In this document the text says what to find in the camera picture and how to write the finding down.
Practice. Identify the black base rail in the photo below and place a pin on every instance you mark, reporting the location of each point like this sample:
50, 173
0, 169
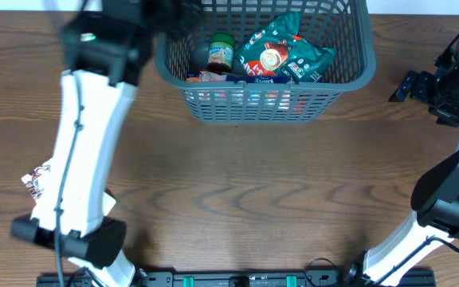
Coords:
328, 277

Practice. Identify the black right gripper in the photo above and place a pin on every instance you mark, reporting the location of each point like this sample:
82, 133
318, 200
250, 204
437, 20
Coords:
452, 115

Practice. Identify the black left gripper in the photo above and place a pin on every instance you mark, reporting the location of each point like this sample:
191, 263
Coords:
190, 29

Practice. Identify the colourful tissue multipack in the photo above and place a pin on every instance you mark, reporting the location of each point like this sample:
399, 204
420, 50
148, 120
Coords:
239, 91

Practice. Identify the grey plastic lattice basket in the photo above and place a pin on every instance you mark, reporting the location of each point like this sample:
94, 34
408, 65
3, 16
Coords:
342, 25

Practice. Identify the green lid jar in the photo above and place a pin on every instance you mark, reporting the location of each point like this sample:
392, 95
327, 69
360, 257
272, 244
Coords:
220, 53

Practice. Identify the green coffee sachet bag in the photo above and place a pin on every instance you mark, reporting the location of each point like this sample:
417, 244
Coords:
276, 50

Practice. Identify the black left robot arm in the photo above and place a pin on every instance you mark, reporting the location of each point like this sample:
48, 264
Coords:
105, 51

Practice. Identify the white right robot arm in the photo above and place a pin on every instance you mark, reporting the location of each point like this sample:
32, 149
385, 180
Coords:
434, 217

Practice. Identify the beige brown snack pouch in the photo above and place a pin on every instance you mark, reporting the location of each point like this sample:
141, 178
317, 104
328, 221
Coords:
36, 181

